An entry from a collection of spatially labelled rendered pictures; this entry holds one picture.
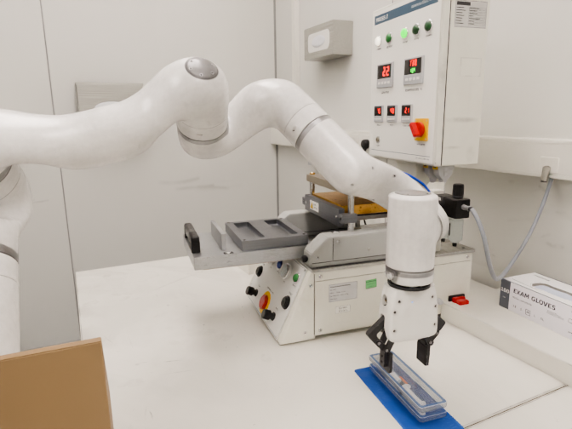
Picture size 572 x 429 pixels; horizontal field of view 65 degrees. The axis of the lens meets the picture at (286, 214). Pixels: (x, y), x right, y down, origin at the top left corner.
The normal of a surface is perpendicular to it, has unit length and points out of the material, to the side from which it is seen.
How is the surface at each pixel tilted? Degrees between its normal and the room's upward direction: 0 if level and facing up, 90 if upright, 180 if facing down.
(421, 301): 88
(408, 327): 89
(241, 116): 80
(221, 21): 90
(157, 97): 71
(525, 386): 0
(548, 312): 90
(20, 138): 61
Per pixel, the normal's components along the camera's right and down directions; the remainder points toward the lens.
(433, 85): -0.95, 0.08
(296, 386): -0.01, -0.98
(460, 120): 0.32, 0.20
